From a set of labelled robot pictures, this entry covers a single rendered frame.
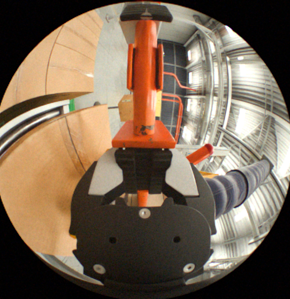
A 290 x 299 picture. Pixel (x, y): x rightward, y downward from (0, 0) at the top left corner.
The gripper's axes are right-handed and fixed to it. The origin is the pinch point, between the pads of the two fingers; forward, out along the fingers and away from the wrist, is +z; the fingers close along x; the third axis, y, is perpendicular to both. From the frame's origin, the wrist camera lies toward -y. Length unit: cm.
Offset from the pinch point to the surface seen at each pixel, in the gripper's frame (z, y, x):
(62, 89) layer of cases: 34, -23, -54
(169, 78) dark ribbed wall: 1045, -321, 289
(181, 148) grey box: 89, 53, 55
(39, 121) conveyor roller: 13, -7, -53
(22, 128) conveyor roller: 1, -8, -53
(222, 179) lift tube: 3.7, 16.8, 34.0
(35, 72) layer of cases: 11, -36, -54
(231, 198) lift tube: -6.0, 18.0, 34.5
